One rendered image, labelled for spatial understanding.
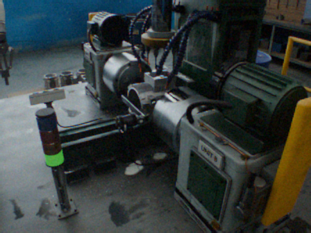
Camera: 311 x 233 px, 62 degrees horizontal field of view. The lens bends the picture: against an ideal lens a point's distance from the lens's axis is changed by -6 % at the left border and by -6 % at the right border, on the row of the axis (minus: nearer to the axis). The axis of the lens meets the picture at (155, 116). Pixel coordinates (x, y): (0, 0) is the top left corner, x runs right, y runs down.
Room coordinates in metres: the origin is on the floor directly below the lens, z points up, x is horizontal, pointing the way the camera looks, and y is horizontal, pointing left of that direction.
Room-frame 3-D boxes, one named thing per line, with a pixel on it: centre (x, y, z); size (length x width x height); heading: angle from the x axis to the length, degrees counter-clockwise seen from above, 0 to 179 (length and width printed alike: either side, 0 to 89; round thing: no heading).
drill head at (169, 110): (0.95, -0.15, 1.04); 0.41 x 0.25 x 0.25; 30
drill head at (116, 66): (1.54, 0.19, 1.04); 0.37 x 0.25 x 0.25; 30
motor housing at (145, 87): (1.23, 0.02, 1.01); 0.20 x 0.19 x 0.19; 120
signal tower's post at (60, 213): (0.70, 0.33, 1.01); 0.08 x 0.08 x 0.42; 30
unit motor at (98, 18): (1.77, 0.36, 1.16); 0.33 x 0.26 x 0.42; 30
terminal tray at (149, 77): (1.25, -0.02, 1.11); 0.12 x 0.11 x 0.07; 120
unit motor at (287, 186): (0.67, -0.27, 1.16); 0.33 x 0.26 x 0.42; 30
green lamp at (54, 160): (0.70, 0.33, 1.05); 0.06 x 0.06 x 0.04
